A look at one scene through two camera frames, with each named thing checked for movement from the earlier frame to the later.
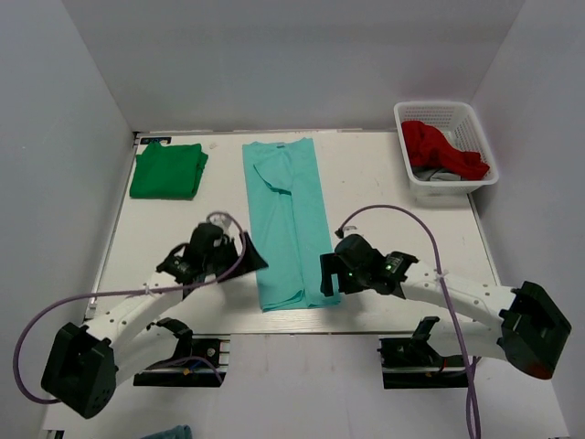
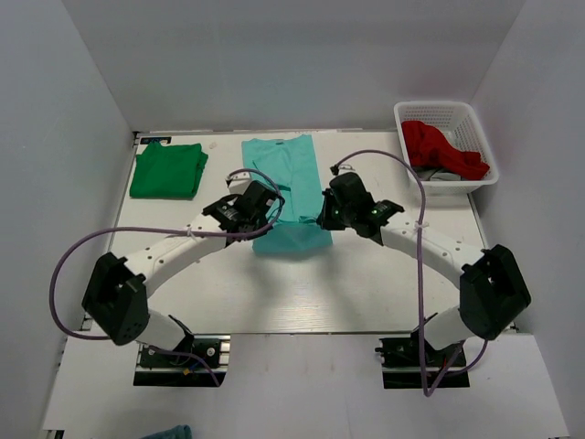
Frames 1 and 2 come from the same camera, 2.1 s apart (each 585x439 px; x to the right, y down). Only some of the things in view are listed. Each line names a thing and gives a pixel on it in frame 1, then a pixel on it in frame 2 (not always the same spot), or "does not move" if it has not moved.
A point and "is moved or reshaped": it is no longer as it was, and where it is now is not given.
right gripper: [330, 265] to [325, 219]
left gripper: [253, 262] to [263, 222]
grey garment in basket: [435, 175] does not move
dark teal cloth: [178, 432] does not move
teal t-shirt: [288, 223] is moved or reshaped
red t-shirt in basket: [428, 147] does not move
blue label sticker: [162, 140] does not move
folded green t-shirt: [170, 172] does not move
